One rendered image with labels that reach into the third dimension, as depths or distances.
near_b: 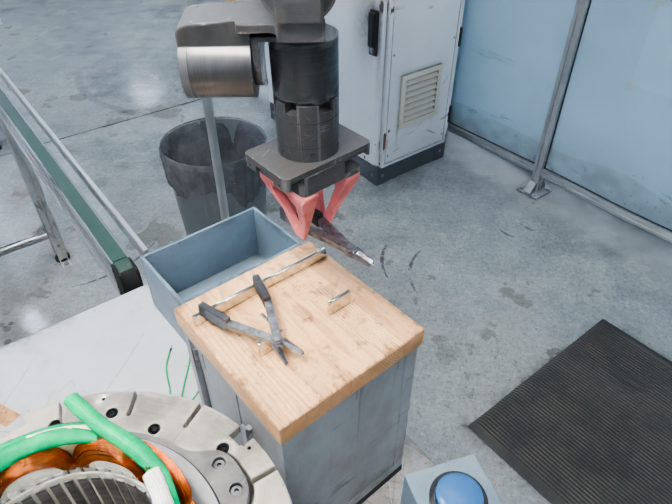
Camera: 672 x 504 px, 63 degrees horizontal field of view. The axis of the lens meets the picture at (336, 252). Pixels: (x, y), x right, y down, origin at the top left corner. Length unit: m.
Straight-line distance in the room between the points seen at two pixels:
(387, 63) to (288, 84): 2.07
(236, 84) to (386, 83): 2.10
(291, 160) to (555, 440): 1.50
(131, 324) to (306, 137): 0.65
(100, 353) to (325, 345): 0.53
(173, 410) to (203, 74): 0.28
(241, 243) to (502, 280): 1.66
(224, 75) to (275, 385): 0.28
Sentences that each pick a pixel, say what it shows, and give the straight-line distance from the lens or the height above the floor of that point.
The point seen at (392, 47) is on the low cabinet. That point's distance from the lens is 2.51.
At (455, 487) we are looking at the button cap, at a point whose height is 1.04.
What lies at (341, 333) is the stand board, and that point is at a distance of 0.58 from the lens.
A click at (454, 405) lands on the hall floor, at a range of 1.87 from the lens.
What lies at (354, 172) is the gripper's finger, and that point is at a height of 1.23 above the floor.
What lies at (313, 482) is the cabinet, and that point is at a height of 0.92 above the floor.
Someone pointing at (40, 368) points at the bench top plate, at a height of 0.78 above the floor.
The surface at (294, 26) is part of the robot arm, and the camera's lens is 0.43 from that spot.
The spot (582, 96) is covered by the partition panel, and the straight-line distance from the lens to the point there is 2.64.
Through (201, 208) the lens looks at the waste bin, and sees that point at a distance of 2.02.
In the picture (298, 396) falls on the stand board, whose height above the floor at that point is 1.06.
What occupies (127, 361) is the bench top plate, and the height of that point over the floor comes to 0.78.
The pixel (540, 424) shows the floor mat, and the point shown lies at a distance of 1.88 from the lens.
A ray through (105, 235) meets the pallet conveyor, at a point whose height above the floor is 0.76.
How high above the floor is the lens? 1.50
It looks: 39 degrees down
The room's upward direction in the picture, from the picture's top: straight up
